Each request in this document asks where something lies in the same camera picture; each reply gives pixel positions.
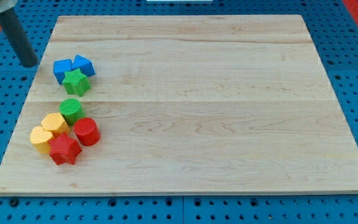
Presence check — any red star block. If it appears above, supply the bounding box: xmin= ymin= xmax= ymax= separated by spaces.
xmin=48 ymin=133 xmax=82 ymax=165

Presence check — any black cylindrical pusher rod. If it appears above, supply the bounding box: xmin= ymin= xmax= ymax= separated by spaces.
xmin=0 ymin=2 xmax=39 ymax=68

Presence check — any red cylinder block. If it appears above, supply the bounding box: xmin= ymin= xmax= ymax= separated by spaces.
xmin=73 ymin=118 xmax=101 ymax=146

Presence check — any green cylinder block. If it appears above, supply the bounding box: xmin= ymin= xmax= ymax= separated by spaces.
xmin=59 ymin=98 xmax=86 ymax=126

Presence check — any wooden board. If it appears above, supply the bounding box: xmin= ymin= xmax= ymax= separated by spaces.
xmin=0 ymin=14 xmax=358 ymax=197

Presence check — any green star block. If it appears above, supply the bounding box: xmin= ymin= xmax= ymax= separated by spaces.
xmin=62 ymin=68 xmax=91 ymax=96

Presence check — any blue triangular block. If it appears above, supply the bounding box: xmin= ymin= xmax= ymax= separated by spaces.
xmin=71 ymin=55 xmax=96 ymax=77

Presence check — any yellow hexagon block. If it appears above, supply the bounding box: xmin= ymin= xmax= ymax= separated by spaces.
xmin=41 ymin=113 xmax=71 ymax=138

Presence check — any yellow heart block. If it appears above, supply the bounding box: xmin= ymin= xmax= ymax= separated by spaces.
xmin=30 ymin=126 xmax=55 ymax=154

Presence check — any blue cube block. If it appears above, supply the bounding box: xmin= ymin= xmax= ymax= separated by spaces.
xmin=53 ymin=59 xmax=72 ymax=85

